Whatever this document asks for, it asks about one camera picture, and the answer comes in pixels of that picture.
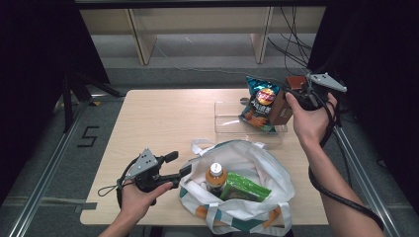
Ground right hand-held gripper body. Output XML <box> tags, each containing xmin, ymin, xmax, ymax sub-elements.
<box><xmin>293</xmin><ymin>72</ymin><xmax>348</xmax><ymax>112</ymax></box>

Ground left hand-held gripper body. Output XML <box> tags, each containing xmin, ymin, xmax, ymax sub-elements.
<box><xmin>125</xmin><ymin>147</ymin><xmax>165</xmax><ymax>193</ymax></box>

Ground brown box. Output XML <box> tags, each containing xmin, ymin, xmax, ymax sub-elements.
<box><xmin>268</xmin><ymin>75</ymin><xmax>308</xmax><ymax>126</ymax></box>

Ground blue chip bag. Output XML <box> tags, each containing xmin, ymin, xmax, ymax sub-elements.
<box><xmin>239</xmin><ymin>76</ymin><xmax>283</xmax><ymax>134</ymax></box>

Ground green snack packet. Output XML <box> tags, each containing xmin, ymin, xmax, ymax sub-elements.
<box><xmin>219</xmin><ymin>171</ymin><xmax>273</xmax><ymax>202</ymax></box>

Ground clear plastic bin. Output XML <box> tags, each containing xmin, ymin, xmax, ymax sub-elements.
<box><xmin>213</xmin><ymin>100</ymin><xmax>289</xmax><ymax>147</ymax></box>

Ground white tote bag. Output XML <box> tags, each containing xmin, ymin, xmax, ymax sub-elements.
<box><xmin>178</xmin><ymin>138</ymin><xmax>295</xmax><ymax>236</ymax></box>

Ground person's right hand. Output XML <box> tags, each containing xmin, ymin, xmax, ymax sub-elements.
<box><xmin>285</xmin><ymin>92</ymin><xmax>338</xmax><ymax>150</ymax></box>

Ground person's left hand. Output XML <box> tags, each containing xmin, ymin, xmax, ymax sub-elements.
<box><xmin>120</xmin><ymin>182</ymin><xmax>174</xmax><ymax>220</ymax></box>

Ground orange drink bottle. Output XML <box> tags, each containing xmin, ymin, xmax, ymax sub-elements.
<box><xmin>205</xmin><ymin>162</ymin><xmax>229</xmax><ymax>198</ymax></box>

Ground black curtain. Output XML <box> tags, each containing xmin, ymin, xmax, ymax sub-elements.
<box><xmin>307</xmin><ymin>0</ymin><xmax>419</xmax><ymax>211</ymax></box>
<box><xmin>0</xmin><ymin>0</ymin><xmax>112</xmax><ymax>205</ymax></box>

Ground black metal stand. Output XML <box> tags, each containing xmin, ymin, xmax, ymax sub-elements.
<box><xmin>62</xmin><ymin>72</ymin><xmax>125</xmax><ymax>132</ymax></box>

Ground light wooden desk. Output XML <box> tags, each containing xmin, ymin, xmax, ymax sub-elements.
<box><xmin>73</xmin><ymin>0</ymin><xmax>329</xmax><ymax>66</ymax></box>

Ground bundle of black cables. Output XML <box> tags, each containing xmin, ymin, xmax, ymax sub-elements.
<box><xmin>266</xmin><ymin>6</ymin><xmax>314</xmax><ymax>78</ymax></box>

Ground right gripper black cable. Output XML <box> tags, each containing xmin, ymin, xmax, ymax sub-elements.
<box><xmin>307</xmin><ymin>82</ymin><xmax>385</xmax><ymax>231</ymax></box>

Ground thin white floor cable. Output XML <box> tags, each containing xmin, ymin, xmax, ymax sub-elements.
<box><xmin>152</xmin><ymin>36</ymin><xmax>288</xmax><ymax>83</ymax></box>

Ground metal floor rail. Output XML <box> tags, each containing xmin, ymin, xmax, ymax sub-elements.
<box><xmin>332</xmin><ymin>126</ymin><xmax>401</xmax><ymax>237</ymax></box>
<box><xmin>8</xmin><ymin>95</ymin><xmax>97</xmax><ymax>237</ymax></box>

